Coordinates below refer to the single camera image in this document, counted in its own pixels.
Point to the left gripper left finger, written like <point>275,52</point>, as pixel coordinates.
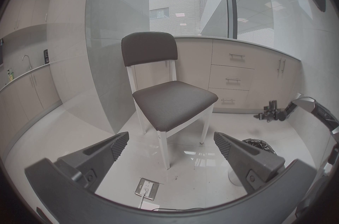
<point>87,164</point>

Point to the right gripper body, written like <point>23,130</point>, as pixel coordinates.
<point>268,115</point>

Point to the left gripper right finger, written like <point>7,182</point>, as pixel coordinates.
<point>251,162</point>

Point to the black plastic bag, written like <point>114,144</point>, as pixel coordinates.
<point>258,144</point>

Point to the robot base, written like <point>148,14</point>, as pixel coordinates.
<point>319,191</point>

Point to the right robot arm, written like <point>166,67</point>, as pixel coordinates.
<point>307,103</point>

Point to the beige cabinet with drawers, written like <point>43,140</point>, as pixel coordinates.
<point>230,69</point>

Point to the beige sink cupboard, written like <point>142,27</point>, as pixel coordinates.
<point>26,101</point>

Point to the grey padded white chair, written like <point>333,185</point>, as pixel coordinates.
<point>172,103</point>

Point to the small black appliance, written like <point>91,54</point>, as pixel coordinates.
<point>46,56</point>

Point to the silver faucet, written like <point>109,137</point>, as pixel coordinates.
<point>29,62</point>

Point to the window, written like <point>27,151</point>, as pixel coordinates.
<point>172,19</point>

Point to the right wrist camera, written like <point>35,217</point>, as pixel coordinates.
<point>272,104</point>

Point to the beige wall cupboard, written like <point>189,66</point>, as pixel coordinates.
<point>26,11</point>

